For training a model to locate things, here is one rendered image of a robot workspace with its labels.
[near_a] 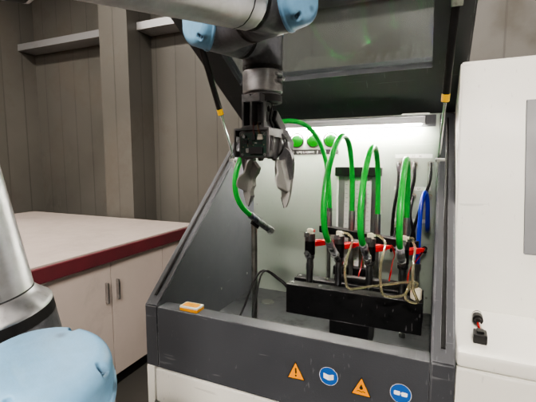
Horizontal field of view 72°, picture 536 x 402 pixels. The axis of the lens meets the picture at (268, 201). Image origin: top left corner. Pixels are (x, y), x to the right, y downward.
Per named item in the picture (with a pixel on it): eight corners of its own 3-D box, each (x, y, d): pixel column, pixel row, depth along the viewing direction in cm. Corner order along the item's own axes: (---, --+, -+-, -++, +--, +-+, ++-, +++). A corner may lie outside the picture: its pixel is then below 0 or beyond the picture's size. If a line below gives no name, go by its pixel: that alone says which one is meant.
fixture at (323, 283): (285, 336, 101) (285, 282, 99) (297, 322, 110) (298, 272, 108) (419, 364, 87) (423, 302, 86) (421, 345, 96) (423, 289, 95)
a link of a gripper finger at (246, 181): (224, 203, 71) (237, 157, 69) (239, 200, 77) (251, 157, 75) (238, 209, 70) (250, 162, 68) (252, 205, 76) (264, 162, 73)
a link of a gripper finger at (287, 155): (275, 184, 71) (262, 141, 71) (278, 183, 73) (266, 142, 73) (297, 177, 69) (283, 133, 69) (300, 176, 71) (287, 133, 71)
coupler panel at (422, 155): (387, 243, 116) (390, 143, 113) (388, 241, 119) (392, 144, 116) (432, 247, 111) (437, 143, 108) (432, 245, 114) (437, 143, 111)
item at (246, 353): (159, 368, 93) (156, 306, 91) (170, 359, 97) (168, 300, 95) (426, 444, 68) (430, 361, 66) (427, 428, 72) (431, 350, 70)
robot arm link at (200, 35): (220, -24, 52) (273, 0, 60) (176, 1, 60) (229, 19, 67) (221, 35, 53) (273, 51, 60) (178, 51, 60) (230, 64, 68)
